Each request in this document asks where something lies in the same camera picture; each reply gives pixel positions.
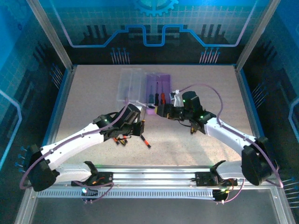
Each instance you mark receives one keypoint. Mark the purple tool box clear lid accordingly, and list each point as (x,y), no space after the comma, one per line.
(163,80)

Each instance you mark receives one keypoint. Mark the aluminium mounting rail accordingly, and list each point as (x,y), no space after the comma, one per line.
(151,175)

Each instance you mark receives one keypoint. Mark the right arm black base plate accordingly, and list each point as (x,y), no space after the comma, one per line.
(203,178)

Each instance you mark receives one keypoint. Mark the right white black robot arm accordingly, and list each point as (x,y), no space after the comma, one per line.
(224,133)

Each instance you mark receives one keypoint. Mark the small black connector board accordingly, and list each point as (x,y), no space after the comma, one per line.
(87,191)
(220,194)

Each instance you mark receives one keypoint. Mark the aluminium framed grey panel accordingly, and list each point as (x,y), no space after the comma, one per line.
(151,210)

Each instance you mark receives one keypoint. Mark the large black red screwdriver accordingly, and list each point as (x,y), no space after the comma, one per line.
(156,98)

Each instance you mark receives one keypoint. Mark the aluminium table side rail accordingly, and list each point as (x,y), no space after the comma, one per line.
(244,93)
(66,93)

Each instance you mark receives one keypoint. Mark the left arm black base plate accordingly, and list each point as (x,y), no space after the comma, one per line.
(107,179)

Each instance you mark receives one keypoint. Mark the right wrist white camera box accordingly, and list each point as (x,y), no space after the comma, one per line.
(177,99)

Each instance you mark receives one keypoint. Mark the green black screwdriver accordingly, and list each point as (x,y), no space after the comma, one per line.
(151,98)

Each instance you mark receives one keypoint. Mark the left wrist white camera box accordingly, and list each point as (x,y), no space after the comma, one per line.
(139,108)

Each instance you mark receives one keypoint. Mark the aluminium frame post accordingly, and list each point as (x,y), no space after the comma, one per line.
(51,35)
(256,35)

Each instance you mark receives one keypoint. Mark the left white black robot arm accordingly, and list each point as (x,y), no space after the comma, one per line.
(77,142)

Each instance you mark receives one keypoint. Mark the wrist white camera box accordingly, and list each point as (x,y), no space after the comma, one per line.
(139,108)
(177,99)

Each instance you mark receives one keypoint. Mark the large orange black screwdriver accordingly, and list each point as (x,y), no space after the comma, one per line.
(162,98)

